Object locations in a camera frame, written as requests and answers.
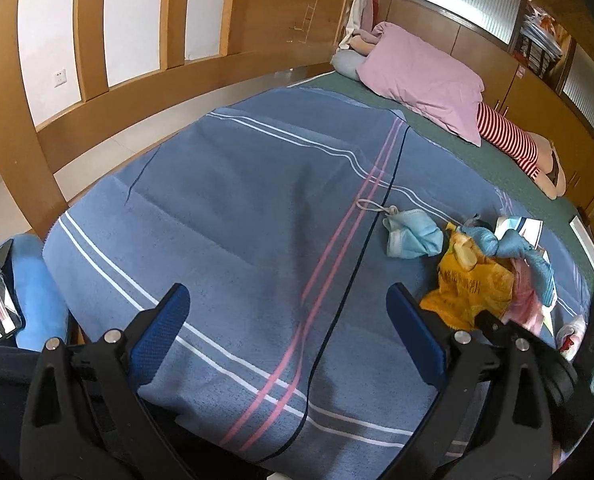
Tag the wooden slatted railing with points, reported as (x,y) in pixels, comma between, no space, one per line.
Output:
(127,95)

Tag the grey-blue pillow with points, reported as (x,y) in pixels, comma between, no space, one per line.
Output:
(347,62)

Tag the red white wrapper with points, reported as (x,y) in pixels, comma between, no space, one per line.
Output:
(572,332)

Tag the green bed sheet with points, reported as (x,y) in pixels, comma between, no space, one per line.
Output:
(517,182)

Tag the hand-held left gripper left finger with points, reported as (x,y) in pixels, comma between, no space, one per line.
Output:
(163,327)

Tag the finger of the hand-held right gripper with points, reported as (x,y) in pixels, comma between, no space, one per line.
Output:
(559,375)

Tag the yellow plastic bag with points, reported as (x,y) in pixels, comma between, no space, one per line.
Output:
(467,280)

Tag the light blue cloth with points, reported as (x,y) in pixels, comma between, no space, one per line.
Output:
(507,247)

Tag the blue striped blanket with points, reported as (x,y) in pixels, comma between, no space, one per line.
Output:
(227,210)

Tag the pink pillow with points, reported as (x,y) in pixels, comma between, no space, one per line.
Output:
(417,70)

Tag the white framed board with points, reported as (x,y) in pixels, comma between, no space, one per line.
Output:
(584,240)

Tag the white hanging cloth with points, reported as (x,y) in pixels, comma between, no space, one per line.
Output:
(359,5)

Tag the white blue cardboard box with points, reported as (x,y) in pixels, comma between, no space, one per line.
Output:
(532,232)

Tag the blue cushion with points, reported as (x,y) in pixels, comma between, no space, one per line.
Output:
(34,295)

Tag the blue face mask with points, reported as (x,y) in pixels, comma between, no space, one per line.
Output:
(412,232)

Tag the red striped plush doll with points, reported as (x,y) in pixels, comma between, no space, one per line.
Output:
(507,135)

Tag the stack of books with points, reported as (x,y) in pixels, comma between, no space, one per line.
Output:
(542,40)

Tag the wooden wardrobe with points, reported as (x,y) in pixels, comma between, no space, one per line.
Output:
(287,0)

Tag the pink packet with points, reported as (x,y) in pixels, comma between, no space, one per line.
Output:
(524,300)

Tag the white wall socket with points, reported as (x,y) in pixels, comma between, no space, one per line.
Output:
(59,79)

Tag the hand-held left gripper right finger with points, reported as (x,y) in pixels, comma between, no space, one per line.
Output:
(417,332)

